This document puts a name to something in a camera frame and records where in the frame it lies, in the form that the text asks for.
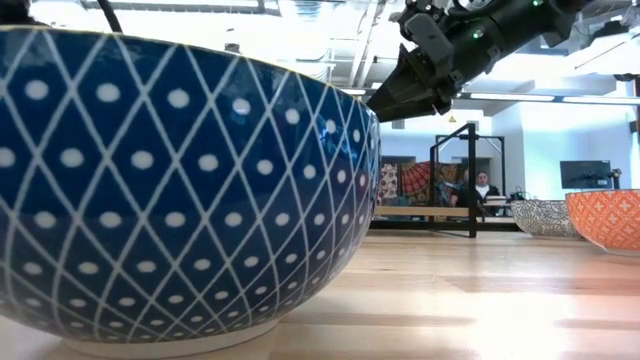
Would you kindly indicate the red-inside grey-patterned bowl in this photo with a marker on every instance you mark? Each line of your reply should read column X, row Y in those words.
column 542, row 217

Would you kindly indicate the white red patterned cloth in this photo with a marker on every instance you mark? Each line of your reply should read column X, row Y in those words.
column 389, row 182

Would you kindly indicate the person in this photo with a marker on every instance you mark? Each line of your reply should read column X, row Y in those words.
column 482, row 179

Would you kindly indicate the wooden shelf black metal legs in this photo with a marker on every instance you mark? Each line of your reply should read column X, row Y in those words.
column 472, row 175

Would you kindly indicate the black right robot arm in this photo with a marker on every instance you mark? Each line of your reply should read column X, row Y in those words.
column 520, row 25

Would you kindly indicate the yellow-inside blue-lattice bowl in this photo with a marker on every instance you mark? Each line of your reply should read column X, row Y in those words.
column 175, row 200

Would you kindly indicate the black computer monitor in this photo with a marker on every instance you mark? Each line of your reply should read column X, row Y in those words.
column 585, row 175

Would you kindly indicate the ceiling light strip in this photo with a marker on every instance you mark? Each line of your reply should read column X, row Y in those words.
column 512, row 97
column 600, row 100

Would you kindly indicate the black metal rig frame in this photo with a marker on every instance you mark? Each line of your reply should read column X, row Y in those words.
column 425, row 225

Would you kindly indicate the light-blue-inside orange-patterned bowl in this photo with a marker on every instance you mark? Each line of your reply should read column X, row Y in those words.
column 607, row 220

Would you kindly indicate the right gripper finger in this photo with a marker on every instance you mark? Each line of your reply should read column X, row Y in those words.
column 405, row 92

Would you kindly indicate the orange mandala tapestry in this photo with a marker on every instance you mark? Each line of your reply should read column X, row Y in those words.
column 415, row 182

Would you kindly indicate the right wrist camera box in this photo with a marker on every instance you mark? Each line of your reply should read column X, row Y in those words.
column 430, row 35

